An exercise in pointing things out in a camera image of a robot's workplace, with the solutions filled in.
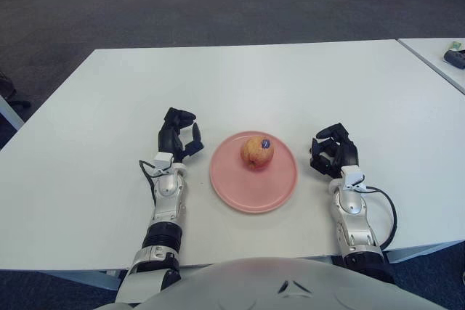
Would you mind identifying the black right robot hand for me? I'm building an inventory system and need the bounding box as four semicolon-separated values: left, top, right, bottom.
309;123;365;190

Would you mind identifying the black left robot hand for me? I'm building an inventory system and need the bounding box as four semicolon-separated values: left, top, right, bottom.
152;107;204;173

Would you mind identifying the red yellow apple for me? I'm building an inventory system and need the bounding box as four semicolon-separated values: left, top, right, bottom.
240;135;275;170

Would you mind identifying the pink round plate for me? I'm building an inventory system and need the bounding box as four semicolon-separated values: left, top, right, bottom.
209;131;299;215

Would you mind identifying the white table support beam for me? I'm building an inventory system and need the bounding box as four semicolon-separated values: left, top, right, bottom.
46;269;123;291
384;240;465;264

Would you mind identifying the dark grey game controller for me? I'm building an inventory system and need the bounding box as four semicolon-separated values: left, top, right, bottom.
442;50;465;70

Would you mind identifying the white desk leg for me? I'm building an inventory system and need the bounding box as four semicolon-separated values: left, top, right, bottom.
0;94;25;132

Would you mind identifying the grey robot torso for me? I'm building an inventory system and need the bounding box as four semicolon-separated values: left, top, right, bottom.
137;257;465;310

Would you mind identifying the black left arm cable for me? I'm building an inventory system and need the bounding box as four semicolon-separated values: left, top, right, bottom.
138;159;159;198

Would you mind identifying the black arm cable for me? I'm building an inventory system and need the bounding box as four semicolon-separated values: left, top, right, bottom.
363;185;397;248
138;159;159;198

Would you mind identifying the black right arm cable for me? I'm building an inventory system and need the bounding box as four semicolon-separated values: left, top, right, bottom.
363;185;397;248

